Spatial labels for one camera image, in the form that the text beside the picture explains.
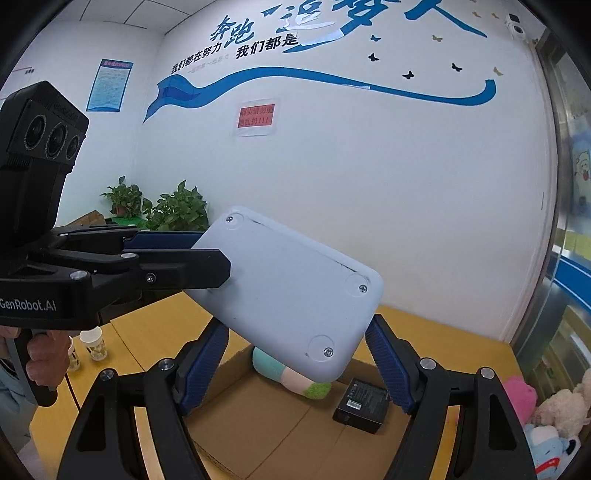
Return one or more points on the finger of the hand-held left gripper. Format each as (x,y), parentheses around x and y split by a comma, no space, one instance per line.
(184,270)
(161,240)

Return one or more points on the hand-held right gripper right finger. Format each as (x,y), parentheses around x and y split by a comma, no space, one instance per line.
(388,364)

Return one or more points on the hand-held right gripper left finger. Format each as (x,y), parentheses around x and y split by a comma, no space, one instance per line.
(203,369)

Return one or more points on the brown cardboard box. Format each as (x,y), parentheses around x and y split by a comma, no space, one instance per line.
(286,429)

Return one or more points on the light grey rectangular device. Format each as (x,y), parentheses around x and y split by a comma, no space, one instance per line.
(286,286)

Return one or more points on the person's left hand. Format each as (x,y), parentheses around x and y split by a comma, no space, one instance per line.
(46,364)

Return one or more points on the large potted plant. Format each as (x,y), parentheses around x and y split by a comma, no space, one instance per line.
(178,210)

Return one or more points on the black power adapter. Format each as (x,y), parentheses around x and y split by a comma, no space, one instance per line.
(360,406)

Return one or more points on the small potted plant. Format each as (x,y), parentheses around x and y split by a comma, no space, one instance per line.
(122,196)

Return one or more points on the small cardboard carton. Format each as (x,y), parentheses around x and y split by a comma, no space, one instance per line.
(90,219)

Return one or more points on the pastel multicolour plush toy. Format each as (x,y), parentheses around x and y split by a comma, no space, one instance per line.
(286,381)

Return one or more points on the paper cup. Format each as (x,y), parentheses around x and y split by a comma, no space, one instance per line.
(94,344)
(74,357)

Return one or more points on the pink plush bear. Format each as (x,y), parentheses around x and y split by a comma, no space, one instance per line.
(519,399)

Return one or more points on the red paper sign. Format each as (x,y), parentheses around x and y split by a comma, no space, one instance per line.
(255,117)

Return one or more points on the cream plush rabbit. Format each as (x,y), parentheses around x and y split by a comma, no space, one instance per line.
(563,406)

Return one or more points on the light blue plush toy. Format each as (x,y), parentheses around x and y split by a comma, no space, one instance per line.
(549,450)

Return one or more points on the person's light blue clothing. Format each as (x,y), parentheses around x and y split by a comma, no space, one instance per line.
(14,406)

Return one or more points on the glass door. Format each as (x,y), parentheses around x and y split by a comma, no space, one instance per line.
(568,240)

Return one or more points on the cartoon sheep sticker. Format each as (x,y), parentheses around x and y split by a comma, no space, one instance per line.
(582,170)

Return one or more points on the blue wall poster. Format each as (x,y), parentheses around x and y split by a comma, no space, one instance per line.
(110,85)

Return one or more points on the blue wall decal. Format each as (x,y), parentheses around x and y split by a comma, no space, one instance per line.
(258,74)

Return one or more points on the butterfly wall stickers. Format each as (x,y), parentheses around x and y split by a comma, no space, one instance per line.
(407,74)

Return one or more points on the white security camera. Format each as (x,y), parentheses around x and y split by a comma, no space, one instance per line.
(516,26)

